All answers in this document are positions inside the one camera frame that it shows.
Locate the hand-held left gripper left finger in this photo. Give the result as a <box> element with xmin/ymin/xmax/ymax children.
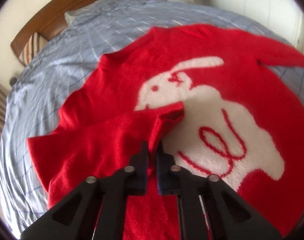
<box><xmin>21</xmin><ymin>141</ymin><xmax>150</xmax><ymax>240</ymax></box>

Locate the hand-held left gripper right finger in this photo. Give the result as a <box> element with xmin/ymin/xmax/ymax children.
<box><xmin>156</xmin><ymin>141</ymin><xmax>284</xmax><ymax>240</ymax></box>

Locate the red sweater with white rabbit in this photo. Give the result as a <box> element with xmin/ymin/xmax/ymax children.
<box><xmin>26</xmin><ymin>24</ymin><xmax>304</xmax><ymax>240</ymax></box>

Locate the blue checked duvet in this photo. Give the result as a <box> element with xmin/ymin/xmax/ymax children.
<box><xmin>0</xmin><ymin>0</ymin><xmax>304</xmax><ymax>238</ymax></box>

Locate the striped cushion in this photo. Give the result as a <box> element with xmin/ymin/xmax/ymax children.
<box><xmin>19</xmin><ymin>32</ymin><xmax>49</xmax><ymax>65</ymax></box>

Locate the light blue pillow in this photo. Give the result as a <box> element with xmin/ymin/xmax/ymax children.
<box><xmin>64</xmin><ymin>0</ymin><xmax>122</xmax><ymax>27</ymax></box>

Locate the wooden headboard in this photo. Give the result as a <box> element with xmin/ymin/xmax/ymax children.
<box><xmin>11</xmin><ymin>0</ymin><xmax>140</xmax><ymax>67</ymax></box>

